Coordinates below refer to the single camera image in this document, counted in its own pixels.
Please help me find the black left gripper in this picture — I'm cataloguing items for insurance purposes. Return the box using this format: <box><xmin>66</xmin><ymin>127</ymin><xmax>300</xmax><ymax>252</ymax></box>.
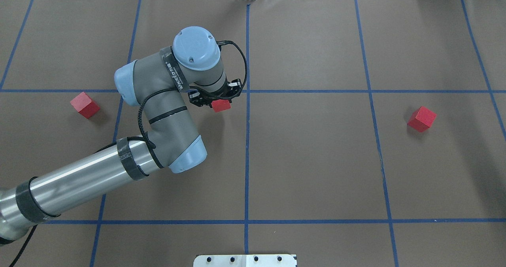
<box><xmin>188</xmin><ymin>78</ymin><xmax>242</xmax><ymax>107</ymax></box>

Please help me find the red block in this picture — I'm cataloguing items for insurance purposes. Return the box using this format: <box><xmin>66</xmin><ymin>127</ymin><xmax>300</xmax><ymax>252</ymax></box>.
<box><xmin>407</xmin><ymin>106</ymin><xmax>437</xmax><ymax>133</ymax></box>
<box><xmin>70</xmin><ymin>92</ymin><xmax>100</xmax><ymax>119</ymax></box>
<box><xmin>210</xmin><ymin>99</ymin><xmax>231</xmax><ymax>113</ymax></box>

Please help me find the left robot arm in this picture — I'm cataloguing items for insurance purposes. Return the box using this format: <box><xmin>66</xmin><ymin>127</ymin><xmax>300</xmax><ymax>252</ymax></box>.
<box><xmin>0</xmin><ymin>26</ymin><xmax>245</xmax><ymax>246</ymax></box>

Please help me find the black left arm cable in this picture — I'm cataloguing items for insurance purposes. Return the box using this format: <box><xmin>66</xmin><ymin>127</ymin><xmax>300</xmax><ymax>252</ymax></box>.
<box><xmin>8</xmin><ymin>40</ymin><xmax>248</xmax><ymax>267</ymax></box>

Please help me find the white mounting base plate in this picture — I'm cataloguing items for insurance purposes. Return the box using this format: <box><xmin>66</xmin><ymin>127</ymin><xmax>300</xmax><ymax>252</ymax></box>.
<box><xmin>193</xmin><ymin>254</ymin><xmax>298</xmax><ymax>267</ymax></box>

